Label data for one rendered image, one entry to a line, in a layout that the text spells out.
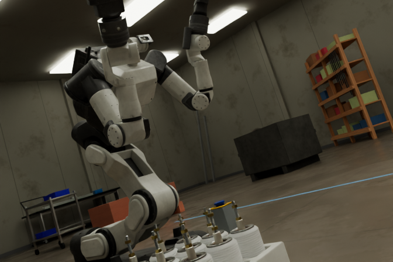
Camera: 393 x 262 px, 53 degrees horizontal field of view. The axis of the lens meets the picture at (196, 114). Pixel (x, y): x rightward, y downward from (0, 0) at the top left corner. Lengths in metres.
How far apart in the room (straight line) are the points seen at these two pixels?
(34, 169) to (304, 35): 7.70
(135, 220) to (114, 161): 0.26
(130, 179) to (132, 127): 0.41
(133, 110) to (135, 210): 0.47
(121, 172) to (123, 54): 0.58
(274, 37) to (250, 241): 10.53
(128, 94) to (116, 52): 0.14
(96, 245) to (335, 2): 9.72
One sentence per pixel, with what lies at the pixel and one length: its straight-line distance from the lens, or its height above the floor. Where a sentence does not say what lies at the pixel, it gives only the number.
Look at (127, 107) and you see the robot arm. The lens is 1.30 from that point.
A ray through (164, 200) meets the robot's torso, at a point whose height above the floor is 0.39.
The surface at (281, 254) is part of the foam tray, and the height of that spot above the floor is 0.15.
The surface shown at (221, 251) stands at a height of 0.24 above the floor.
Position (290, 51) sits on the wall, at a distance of 11.33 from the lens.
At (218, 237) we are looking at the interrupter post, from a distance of 1.15.
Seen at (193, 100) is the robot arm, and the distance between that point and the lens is 1.79.
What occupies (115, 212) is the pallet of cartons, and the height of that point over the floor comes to 0.28.
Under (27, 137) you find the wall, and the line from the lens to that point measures 10.72.
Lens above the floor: 0.46
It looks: 8 degrees up
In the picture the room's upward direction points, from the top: 18 degrees counter-clockwise
